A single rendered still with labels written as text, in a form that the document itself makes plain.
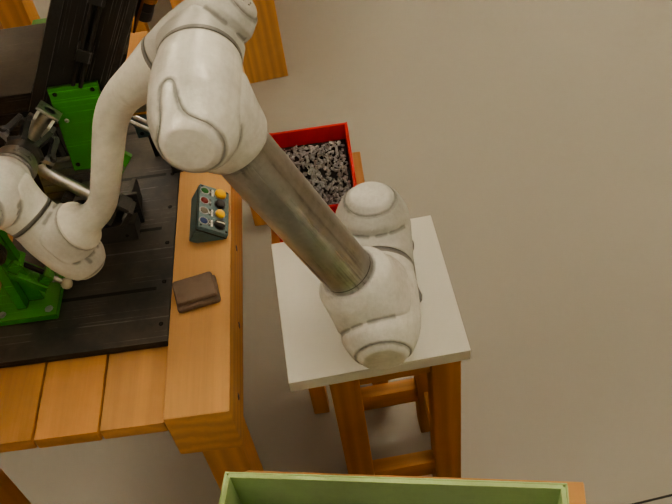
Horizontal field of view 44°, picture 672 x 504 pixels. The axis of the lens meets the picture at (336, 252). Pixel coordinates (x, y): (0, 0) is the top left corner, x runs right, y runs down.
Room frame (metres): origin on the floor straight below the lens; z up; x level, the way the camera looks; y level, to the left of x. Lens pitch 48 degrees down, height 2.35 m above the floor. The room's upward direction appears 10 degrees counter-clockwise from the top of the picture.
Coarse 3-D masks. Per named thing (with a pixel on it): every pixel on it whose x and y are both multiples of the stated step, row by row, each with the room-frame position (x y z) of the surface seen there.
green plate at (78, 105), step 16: (96, 80) 1.61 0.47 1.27; (64, 96) 1.60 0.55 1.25; (80, 96) 1.60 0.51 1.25; (96, 96) 1.60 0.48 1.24; (64, 112) 1.59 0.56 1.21; (80, 112) 1.59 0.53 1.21; (64, 128) 1.58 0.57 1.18; (80, 128) 1.58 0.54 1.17; (80, 144) 1.57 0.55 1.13; (80, 160) 1.56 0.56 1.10
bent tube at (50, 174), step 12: (36, 108) 1.56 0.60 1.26; (48, 108) 1.59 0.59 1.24; (36, 120) 1.56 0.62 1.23; (48, 120) 1.56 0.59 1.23; (36, 132) 1.55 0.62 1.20; (48, 168) 1.53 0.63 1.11; (48, 180) 1.52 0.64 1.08; (60, 180) 1.52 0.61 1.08; (72, 180) 1.52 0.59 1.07; (72, 192) 1.51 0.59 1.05; (84, 192) 1.50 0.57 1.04
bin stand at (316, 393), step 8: (360, 160) 1.73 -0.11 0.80; (360, 168) 1.69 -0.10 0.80; (360, 176) 1.66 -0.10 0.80; (272, 232) 1.51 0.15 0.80; (272, 240) 1.48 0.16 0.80; (376, 384) 1.43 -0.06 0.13; (312, 392) 1.44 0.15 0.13; (320, 392) 1.44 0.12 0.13; (312, 400) 1.44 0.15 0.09; (320, 400) 1.44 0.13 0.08; (328, 400) 1.47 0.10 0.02; (320, 408) 1.44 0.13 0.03; (328, 408) 1.44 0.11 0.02
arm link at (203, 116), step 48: (192, 48) 1.04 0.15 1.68; (192, 96) 0.94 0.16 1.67; (240, 96) 0.99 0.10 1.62; (192, 144) 0.91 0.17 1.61; (240, 144) 0.95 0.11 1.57; (240, 192) 0.98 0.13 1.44; (288, 192) 0.98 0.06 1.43; (288, 240) 0.97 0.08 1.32; (336, 240) 0.98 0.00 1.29; (336, 288) 0.97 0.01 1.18; (384, 288) 0.97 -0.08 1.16; (384, 336) 0.91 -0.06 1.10
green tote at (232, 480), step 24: (240, 480) 0.75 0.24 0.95; (264, 480) 0.74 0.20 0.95; (288, 480) 0.73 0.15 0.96; (312, 480) 0.72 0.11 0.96; (336, 480) 0.71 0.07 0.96; (360, 480) 0.70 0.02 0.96; (384, 480) 0.69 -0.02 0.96; (408, 480) 0.69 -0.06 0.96; (432, 480) 0.68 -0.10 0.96; (456, 480) 0.67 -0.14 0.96; (480, 480) 0.66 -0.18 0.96
